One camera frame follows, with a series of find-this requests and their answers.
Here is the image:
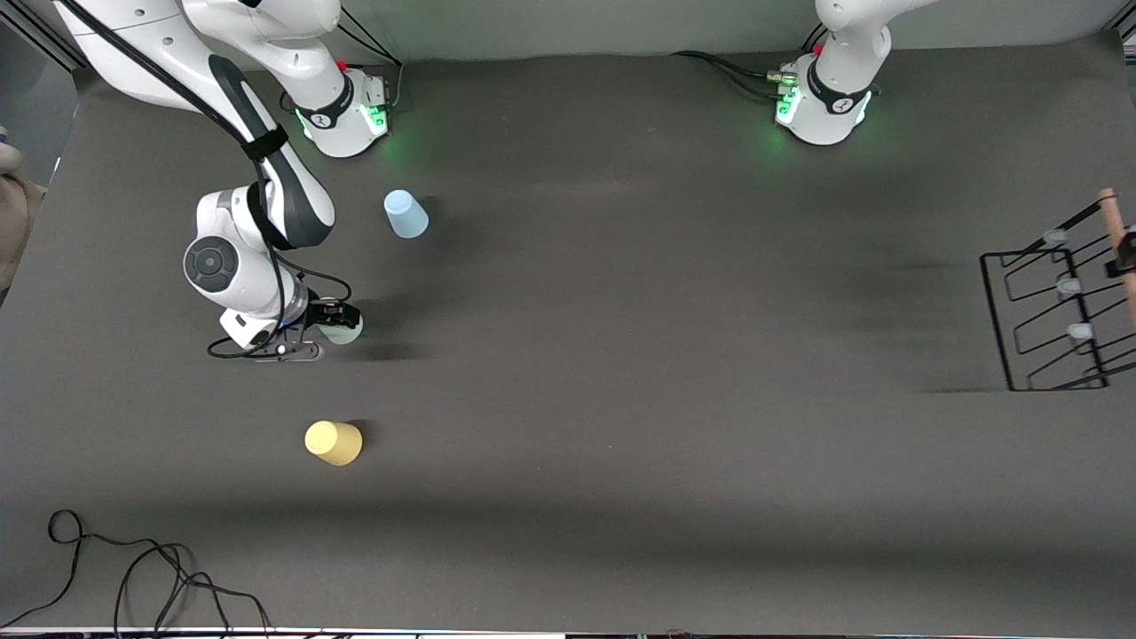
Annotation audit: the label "light blue plastic cup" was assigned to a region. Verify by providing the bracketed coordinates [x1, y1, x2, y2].
[383, 189, 430, 240]

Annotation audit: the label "black wire cup holder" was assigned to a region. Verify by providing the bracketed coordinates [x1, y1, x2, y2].
[980, 187, 1136, 392]

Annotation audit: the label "loose black cable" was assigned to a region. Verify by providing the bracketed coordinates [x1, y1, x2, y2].
[0, 509, 276, 639]

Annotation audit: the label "black left arm base cables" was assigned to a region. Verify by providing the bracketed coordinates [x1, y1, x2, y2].
[669, 27, 805, 100]

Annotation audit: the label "person in beige clothing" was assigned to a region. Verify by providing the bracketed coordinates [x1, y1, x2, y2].
[0, 140, 47, 301]

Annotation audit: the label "black arm base cables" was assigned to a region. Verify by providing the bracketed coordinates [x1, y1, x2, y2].
[335, 7, 406, 113]
[669, 27, 805, 100]

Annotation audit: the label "black right arm base cables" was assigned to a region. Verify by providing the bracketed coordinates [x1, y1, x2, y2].
[335, 7, 406, 113]

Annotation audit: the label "yellow plastic cup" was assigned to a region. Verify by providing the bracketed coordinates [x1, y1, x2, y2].
[304, 420, 365, 467]

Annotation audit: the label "dark grey table mat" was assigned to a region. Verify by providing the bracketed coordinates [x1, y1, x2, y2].
[0, 31, 1136, 635]

